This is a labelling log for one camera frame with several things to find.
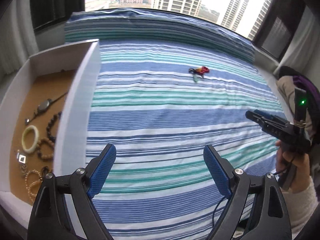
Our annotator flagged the tan strap wristwatch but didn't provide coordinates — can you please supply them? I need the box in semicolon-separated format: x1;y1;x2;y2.
24;92;68;126

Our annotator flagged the amber pearl bead bracelet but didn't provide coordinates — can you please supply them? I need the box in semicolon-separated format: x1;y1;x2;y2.
24;169;43;203

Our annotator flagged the person's right hand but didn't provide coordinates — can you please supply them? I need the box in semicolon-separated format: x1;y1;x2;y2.
276;140;310;193

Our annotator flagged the white curtain left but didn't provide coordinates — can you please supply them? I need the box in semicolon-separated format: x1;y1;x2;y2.
1;0;39;75

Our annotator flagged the striped pillow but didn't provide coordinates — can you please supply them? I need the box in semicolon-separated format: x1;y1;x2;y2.
64;8;255;64

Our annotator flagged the white cardboard tray box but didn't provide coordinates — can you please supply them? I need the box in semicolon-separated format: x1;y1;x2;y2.
1;39;101;228

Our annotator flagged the white curtain right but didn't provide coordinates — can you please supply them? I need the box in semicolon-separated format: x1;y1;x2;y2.
273;6;319;76

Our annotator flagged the black bead bracelet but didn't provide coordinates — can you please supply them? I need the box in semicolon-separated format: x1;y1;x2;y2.
46;111;62;143

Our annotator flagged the pale jade bangle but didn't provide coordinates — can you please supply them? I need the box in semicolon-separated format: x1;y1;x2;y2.
21;125;40;154

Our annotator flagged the blue green striped bedsheet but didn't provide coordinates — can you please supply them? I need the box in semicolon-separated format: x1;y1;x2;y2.
84;41;284;239

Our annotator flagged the person's right forearm sleeve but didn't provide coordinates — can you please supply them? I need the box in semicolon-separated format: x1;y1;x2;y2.
282;177;318;239

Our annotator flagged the white curtain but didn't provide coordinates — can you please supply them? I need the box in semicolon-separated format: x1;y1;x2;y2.
273;6;319;76
1;0;39;75

